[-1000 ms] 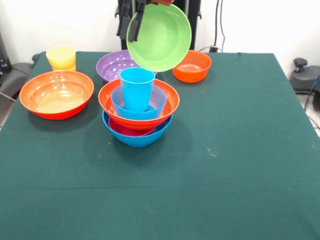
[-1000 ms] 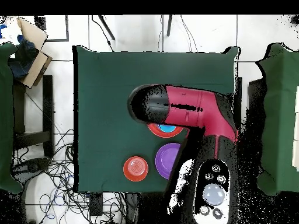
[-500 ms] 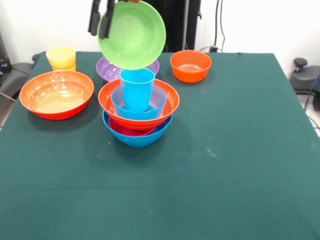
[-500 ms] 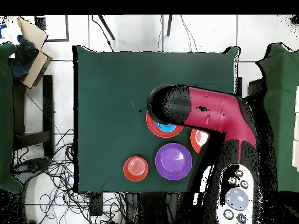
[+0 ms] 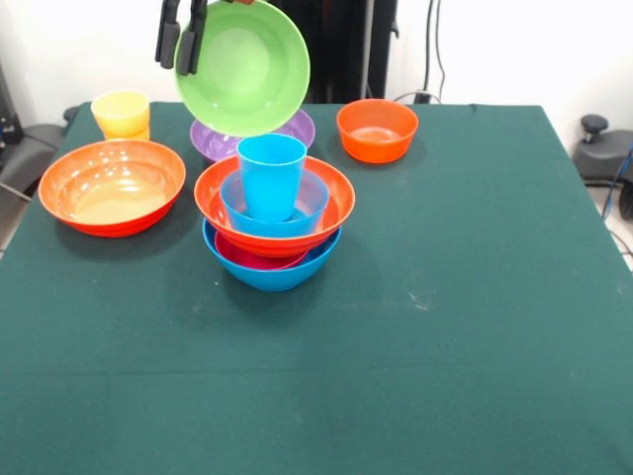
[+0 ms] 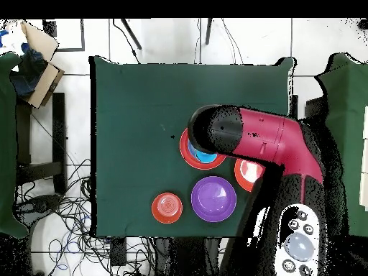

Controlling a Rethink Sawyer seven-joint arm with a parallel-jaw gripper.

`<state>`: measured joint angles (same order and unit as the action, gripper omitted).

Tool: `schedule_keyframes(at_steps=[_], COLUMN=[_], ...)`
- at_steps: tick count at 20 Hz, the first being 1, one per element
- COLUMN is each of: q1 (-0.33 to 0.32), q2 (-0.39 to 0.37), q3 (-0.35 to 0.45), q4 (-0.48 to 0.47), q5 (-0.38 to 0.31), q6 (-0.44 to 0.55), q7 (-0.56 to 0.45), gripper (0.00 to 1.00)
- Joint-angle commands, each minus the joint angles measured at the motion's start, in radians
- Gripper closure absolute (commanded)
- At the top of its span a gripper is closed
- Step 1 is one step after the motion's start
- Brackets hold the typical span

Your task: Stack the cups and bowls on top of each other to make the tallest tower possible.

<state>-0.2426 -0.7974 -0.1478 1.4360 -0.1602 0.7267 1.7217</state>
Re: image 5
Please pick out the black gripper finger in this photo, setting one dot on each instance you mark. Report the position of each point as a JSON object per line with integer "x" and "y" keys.
{"x": 167, "y": 42}
{"x": 190, "y": 49}

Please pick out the green bowl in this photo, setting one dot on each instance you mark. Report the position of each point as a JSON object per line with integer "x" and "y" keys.
{"x": 247, "y": 69}

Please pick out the large orange bowl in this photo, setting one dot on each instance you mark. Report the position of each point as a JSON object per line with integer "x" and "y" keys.
{"x": 338, "y": 198}
{"x": 111, "y": 188}

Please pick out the blue cup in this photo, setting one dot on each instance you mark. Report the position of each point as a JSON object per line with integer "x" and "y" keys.
{"x": 272, "y": 183}

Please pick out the small blue bowl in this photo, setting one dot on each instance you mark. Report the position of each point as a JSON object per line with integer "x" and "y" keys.
{"x": 277, "y": 225}

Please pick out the pink bowl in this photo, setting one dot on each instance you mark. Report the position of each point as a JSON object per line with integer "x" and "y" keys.
{"x": 247, "y": 257}

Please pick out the yellow cup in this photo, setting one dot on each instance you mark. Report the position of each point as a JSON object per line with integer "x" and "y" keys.
{"x": 120, "y": 113}

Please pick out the purple bowl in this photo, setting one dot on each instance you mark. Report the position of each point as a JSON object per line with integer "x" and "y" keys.
{"x": 210, "y": 143}

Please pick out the orange cup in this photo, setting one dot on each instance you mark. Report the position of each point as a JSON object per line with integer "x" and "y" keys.
{"x": 129, "y": 134}

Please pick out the small orange bowl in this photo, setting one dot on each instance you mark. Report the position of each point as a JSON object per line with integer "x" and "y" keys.
{"x": 373, "y": 138}

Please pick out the large blue bowl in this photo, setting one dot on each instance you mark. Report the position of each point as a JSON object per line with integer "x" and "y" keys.
{"x": 272, "y": 279}

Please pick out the dark green tablecloth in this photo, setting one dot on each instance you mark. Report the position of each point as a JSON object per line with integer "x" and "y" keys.
{"x": 316, "y": 396}

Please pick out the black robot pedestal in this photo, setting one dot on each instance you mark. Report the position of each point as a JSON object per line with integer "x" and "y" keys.
{"x": 341, "y": 49}

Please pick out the grey pedestal foot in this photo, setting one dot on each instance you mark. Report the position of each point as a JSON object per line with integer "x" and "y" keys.
{"x": 601, "y": 153}
{"x": 29, "y": 153}

